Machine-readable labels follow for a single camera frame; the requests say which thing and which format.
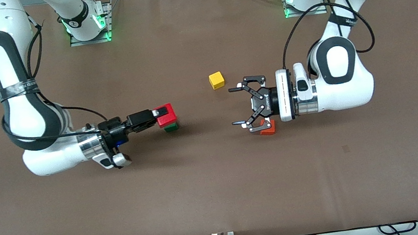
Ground yellow wooden cube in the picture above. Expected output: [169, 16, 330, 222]
[208, 71, 226, 91]

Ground brown table mat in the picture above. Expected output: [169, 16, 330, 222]
[0, 0, 418, 235]

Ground green wooden cube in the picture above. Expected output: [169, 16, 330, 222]
[163, 121, 180, 133]

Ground looped black floor cable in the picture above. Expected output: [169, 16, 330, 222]
[377, 220, 418, 235]

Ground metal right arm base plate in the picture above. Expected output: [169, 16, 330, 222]
[64, 0, 116, 48]

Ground black right arm strap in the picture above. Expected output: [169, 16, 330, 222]
[0, 78, 42, 103]

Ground black left arm strap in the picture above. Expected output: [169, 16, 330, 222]
[328, 10, 359, 30]

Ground black arm strap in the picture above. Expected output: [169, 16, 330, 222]
[328, 10, 359, 30]
[0, 78, 42, 103]

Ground orange wooden cube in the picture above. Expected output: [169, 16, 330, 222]
[258, 119, 277, 137]

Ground red wooden cube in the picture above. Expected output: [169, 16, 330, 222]
[154, 103, 178, 129]

